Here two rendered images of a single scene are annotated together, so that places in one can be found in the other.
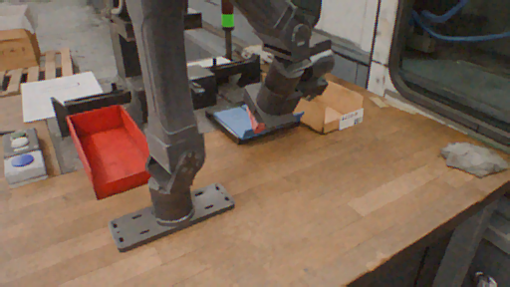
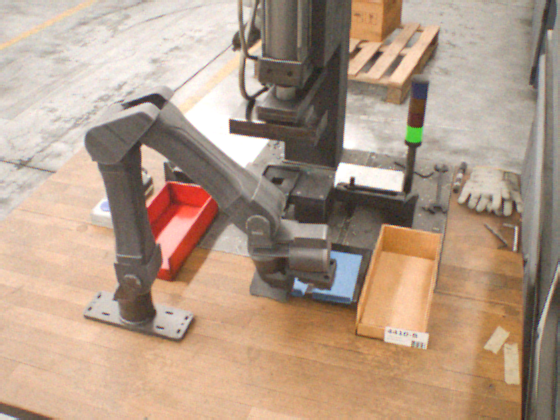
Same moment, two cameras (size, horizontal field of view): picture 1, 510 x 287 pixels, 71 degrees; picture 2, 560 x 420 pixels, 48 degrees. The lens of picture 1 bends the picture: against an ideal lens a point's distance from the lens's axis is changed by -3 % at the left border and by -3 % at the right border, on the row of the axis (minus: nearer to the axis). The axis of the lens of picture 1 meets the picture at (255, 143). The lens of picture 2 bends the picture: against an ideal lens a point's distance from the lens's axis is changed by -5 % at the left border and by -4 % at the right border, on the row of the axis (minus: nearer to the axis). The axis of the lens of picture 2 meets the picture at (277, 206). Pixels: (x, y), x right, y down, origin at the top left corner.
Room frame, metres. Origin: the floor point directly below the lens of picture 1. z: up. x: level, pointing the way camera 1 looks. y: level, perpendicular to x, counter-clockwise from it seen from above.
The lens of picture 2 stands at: (0.10, -0.68, 1.73)
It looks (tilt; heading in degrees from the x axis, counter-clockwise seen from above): 34 degrees down; 49
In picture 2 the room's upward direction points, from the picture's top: straight up
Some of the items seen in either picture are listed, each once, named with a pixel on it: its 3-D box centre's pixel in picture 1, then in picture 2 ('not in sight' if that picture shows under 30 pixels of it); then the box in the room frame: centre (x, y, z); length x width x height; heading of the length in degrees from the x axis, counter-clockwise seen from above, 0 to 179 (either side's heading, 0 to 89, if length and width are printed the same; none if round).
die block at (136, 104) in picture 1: (172, 94); (284, 198); (0.88, 0.21, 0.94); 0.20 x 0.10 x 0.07; 122
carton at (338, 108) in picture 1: (309, 98); (403, 284); (0.87, -0.14, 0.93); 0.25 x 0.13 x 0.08; 32
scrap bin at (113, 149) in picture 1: (110, 145); (169, 227); (0.64, 0.29, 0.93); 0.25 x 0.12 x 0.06; 32
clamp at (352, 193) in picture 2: (227, 72); (369, 200); (1.01, 0.08, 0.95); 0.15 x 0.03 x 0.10; 122
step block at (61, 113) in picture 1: (70, 114); (180, 177); (0.75, 0.42, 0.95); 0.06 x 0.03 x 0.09; 122
